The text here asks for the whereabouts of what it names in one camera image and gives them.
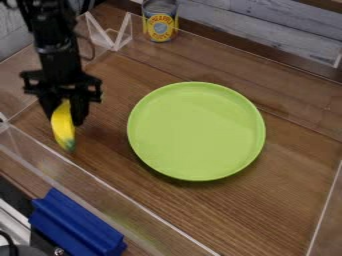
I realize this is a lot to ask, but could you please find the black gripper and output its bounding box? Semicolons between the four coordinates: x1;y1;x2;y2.
20;46;103;126

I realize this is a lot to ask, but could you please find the yellow toy banana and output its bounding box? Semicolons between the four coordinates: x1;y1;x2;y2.
51;100;76;152

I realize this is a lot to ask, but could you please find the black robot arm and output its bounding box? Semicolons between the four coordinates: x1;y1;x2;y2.
18;0;103;126

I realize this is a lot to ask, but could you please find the green round plate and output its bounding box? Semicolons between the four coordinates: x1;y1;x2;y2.
127;82;266;182

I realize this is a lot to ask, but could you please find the yellow labelled tin can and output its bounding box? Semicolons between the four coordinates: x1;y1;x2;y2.
142;0;179;43

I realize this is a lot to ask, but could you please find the blue plastic clamp block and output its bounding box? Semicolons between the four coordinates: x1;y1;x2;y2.
30;188;127;256

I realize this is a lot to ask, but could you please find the clear acrylic corner bracket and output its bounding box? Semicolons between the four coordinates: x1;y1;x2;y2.
86;12;133;52

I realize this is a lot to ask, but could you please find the clear acrylic front wall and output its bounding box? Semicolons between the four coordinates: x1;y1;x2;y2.
0;123;221;256

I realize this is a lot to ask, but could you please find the black cable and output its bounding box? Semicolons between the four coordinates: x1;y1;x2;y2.
0;230;19;256

